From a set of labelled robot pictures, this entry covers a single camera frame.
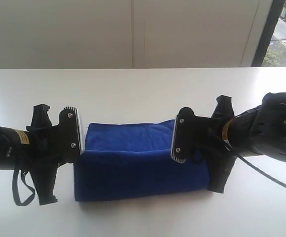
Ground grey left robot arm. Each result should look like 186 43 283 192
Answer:
0 104 61 206

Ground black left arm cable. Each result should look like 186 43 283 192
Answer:
0 119 36 207

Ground dark window frame post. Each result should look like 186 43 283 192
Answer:
251 0 285 67

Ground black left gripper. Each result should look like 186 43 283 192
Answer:
17 104 59 205

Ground blue microfibre towel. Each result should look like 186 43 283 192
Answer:
73 119 210 202

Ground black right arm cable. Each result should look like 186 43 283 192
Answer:
192 138 286 198

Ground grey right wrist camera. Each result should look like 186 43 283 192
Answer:
171 107 222 164

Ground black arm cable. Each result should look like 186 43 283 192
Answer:
0 119 36 207
192 138 286 198

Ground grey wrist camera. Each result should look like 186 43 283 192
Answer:
171 107 222 164
26 106 84 166

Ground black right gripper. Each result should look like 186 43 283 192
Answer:
194 95 236 193

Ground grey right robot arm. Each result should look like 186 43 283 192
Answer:
194 93 286 193

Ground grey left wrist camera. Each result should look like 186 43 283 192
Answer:
26 106 84 166

